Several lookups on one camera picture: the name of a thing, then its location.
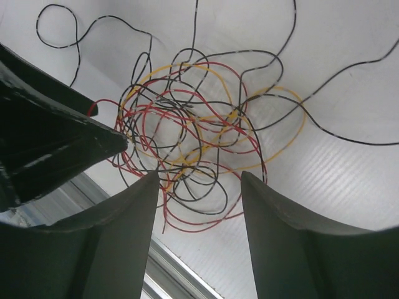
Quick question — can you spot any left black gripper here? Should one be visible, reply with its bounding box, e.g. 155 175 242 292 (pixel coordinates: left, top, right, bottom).
1 46 128 211

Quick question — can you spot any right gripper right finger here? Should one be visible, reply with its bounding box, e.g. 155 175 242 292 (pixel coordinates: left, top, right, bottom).
241 171 398 298

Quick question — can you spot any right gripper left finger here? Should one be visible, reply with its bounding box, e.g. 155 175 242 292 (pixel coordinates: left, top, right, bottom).
0 170 160 299

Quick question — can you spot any aluminium mounting rail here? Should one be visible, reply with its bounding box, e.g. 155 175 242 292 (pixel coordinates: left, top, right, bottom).
0 173 225 299

